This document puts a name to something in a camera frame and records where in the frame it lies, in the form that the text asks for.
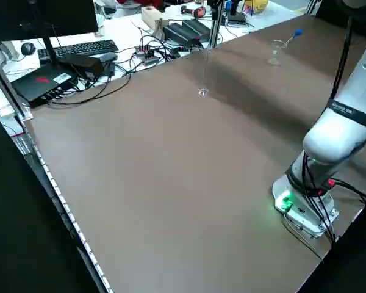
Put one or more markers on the black keyboard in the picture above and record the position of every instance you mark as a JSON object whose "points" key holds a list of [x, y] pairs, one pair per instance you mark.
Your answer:
{"points": [[79, 48]]}

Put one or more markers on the glass pipette blue bulb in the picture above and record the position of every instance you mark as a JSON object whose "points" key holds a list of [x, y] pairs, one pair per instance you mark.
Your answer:
{"points": [[298, 32]]}

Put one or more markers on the black desk device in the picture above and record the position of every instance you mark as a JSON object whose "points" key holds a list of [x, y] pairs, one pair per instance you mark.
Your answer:
{"points": [[236, 16]]}

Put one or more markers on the black mini computer red logo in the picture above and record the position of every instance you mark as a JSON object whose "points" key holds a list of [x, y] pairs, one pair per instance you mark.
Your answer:
{"points": [[39, 84]]}

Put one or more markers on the clear glass beaker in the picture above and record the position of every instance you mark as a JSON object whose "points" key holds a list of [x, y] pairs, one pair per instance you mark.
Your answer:
{"points": [[274, 59]]}

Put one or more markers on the orange black power drill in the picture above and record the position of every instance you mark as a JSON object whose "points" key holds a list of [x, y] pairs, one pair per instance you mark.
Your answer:
{"points": [[195, 11]]}

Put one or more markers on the black computer mouse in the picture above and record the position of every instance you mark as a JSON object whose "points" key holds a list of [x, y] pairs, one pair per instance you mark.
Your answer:
{"points": [[28, 49]]}

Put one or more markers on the wooden block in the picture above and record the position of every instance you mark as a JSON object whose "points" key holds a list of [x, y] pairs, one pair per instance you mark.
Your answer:
{"points": [[149, 15]]}

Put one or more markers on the black computer monitor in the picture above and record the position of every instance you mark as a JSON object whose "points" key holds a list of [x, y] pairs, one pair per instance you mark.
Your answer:
{"points": [[33, 18]]}

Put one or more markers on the dark grey adapter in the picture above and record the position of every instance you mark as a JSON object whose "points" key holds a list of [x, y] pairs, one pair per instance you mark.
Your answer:
{"points": [[108, 56]]}

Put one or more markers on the black power brick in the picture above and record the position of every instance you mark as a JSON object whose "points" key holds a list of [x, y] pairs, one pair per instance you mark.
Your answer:
{"points": [[178, 33], [198, 27]]}

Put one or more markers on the small wooden stand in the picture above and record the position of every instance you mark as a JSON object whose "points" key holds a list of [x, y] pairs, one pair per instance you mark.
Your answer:
{"points": [[159, 29]]}

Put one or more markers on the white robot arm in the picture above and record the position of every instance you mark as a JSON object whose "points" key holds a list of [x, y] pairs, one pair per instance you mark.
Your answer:
{"points": [[332, 143]]}

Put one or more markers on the grey usb hub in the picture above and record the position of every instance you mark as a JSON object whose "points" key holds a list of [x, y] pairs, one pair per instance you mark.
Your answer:
{"points": [[146, 55]]}

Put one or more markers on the clear glass graduated cylinder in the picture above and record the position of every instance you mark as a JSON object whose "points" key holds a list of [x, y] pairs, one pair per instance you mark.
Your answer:
{"points": [[203, 91]]}

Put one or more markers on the black adapter box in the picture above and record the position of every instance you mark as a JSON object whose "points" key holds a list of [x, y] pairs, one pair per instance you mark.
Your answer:
{"points": [[85, 65]]}

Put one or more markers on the silver aluminium frame post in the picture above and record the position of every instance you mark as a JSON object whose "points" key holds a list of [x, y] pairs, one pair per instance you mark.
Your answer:
{"points": [[6, 82], [215, 24]]}

